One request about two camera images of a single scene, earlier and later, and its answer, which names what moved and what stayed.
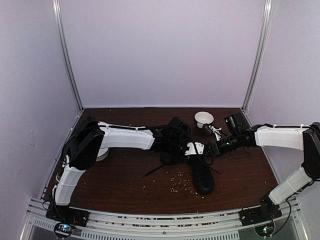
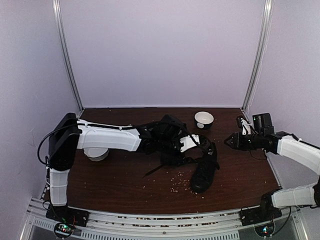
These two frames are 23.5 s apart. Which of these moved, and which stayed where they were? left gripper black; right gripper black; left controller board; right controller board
Moved: right gripper black
Stayed: left controller board; right controller board; left gripper black
